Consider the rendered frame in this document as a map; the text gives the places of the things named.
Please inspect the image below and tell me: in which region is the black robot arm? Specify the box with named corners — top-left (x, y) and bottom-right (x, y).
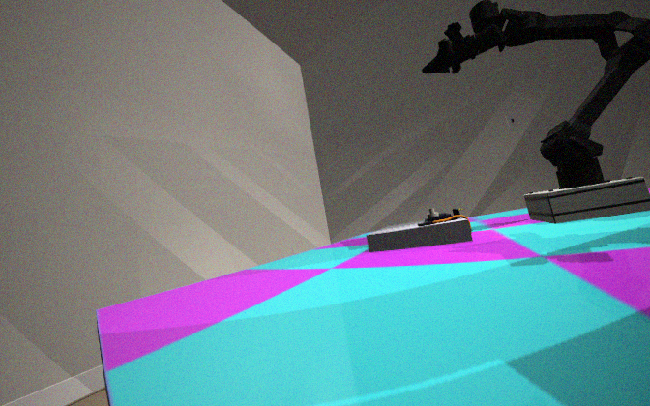
top-left (469, 0), bottom-right (650, 189)

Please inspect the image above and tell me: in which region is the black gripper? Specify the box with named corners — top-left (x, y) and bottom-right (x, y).
top-left (422, 34), bottom-right (479, 73)

